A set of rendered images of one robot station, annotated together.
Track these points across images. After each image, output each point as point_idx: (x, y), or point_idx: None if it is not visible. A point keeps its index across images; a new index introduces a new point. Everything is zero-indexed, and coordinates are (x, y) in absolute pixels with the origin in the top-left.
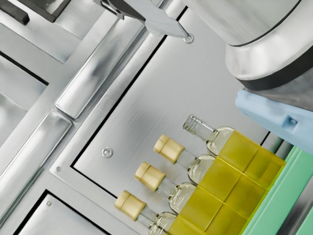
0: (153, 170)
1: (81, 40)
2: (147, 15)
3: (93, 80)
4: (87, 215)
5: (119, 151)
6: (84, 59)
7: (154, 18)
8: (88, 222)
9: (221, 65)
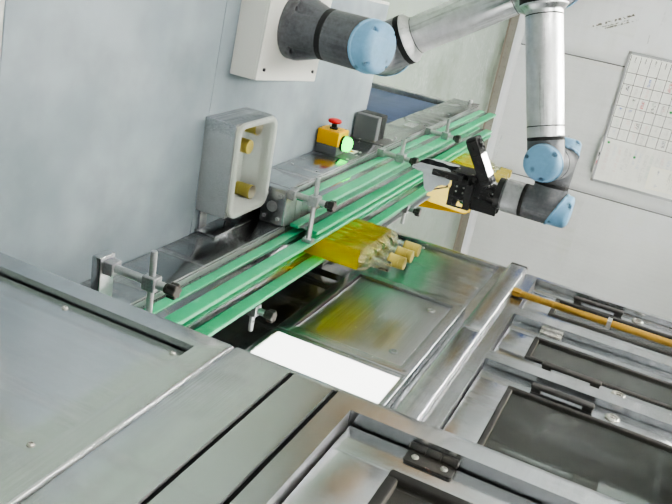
0: (404, 250)
1: (479, 375)
2: (444, 161)
3: (457, 339)
4: None
5: (423, 310)
6: (470, 358)
7: (440, 160)
8: None
9: (362, 337)
